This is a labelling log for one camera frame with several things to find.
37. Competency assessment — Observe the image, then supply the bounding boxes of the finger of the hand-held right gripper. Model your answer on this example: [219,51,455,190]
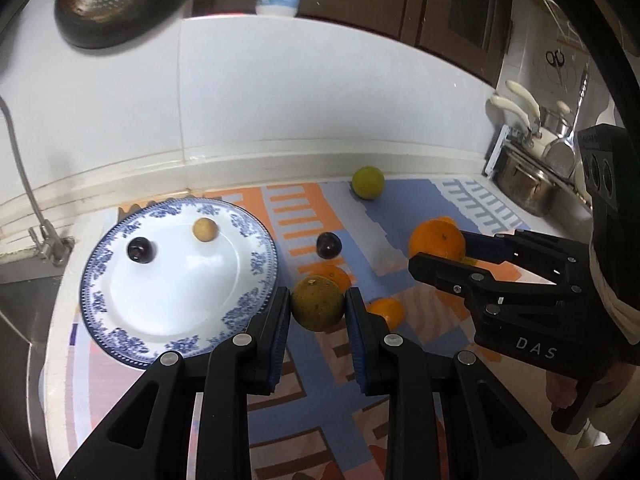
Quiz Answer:
[408,252,583,323]
[460,229,593,293]

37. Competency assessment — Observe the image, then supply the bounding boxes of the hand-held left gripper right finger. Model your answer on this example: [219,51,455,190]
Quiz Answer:
[345,287,578,480]

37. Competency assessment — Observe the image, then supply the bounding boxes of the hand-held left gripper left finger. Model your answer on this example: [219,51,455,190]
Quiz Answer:
[57,287,293,480]

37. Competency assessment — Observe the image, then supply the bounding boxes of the yellow-green citrus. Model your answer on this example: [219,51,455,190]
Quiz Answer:
[291,277,347,332]

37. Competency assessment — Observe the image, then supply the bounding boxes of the dark plum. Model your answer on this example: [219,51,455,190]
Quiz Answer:
[316,232,343,261]
[126,236,157,264]

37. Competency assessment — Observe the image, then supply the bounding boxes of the blue patterned white plate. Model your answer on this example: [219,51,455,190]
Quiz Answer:
[79,199,279,368]

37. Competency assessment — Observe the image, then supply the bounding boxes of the person's right hand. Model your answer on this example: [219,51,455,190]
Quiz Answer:
[546,372,577,412]

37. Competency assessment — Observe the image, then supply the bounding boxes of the orange and blue printed mat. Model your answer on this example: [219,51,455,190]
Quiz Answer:
[67,176,556,480]

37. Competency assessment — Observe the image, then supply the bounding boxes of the steel pot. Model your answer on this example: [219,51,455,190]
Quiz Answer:
[492,145,561,218]

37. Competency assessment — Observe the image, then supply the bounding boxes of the white plastic board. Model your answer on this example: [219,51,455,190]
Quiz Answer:
[482,125,511,178]

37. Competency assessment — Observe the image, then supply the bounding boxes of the steel ladle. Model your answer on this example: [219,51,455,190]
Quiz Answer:
[545,67,591,181]

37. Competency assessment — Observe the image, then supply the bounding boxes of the small tan longan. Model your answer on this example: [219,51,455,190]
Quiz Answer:
[193,217,219,243]

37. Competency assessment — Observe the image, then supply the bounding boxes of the black scissors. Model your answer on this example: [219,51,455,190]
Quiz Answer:
[545,50,571,91]

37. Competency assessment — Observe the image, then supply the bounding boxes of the dark wooden cabinet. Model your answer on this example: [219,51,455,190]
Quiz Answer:
[300,0,516,86]

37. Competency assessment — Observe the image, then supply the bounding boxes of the steel faucet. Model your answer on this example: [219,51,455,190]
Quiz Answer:
[0,94,76,267]

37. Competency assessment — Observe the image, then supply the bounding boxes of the steel sink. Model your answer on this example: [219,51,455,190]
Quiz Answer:
[0,260,66,461]

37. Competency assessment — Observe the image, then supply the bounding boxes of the black pan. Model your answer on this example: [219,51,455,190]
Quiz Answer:
[54,0,193,51]

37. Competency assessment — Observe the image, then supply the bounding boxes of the cream handled pot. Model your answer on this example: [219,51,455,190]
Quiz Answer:
[487,79,575,161]

